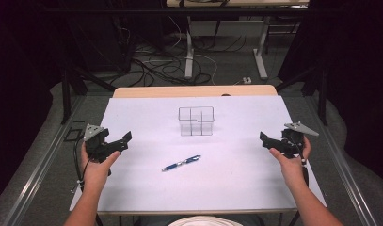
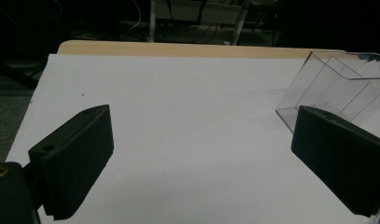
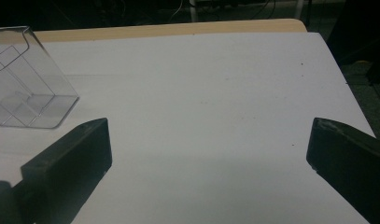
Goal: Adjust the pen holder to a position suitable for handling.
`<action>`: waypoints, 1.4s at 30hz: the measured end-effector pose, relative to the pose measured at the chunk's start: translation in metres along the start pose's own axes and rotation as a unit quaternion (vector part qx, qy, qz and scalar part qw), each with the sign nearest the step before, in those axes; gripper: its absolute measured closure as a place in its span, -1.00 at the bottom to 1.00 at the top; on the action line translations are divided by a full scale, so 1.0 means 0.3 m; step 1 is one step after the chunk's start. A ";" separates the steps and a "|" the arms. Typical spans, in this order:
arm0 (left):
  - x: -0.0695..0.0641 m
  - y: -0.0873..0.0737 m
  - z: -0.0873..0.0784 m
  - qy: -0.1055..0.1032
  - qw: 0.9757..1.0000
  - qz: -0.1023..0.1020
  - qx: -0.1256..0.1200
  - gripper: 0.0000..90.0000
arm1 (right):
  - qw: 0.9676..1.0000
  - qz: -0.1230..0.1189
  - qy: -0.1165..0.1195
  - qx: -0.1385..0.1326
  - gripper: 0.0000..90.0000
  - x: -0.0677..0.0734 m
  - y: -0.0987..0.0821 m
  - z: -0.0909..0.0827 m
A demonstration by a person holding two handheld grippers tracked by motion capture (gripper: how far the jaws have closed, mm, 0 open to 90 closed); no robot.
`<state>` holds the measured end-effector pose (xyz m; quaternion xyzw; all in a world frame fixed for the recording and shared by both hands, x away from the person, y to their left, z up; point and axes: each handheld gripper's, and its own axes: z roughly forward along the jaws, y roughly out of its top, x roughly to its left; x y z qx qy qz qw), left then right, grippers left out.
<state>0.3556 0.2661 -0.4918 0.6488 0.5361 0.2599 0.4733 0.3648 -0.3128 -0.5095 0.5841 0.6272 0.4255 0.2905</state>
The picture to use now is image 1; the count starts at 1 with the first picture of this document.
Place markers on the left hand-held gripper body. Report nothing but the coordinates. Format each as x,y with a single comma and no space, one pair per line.
96,142

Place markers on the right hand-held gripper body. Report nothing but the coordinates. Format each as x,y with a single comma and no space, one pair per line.
293,138

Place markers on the person's left hand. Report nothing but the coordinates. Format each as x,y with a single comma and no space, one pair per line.
96,171

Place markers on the person's right hand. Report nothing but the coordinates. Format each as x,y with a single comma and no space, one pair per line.
291,168

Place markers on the white power plug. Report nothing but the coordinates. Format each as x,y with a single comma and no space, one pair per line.
247,80

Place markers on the black metal stand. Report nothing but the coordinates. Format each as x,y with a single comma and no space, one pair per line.
67,91
317,84

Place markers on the blue and silver pen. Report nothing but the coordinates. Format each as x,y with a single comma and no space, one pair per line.
181,163

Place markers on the clear plastic organizer box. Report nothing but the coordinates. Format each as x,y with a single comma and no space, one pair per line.
196,121

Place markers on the white desk leg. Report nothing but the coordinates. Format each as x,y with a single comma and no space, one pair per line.
260,56
188,56

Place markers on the wooden table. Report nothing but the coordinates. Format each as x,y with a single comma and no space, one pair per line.
192,91

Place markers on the white table mat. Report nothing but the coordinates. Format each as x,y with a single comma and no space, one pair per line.
195,188

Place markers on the black frame on floor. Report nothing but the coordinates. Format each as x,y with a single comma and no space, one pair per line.
74,132

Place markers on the metal floor rail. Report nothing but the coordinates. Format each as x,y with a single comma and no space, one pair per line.
346,169
38,166

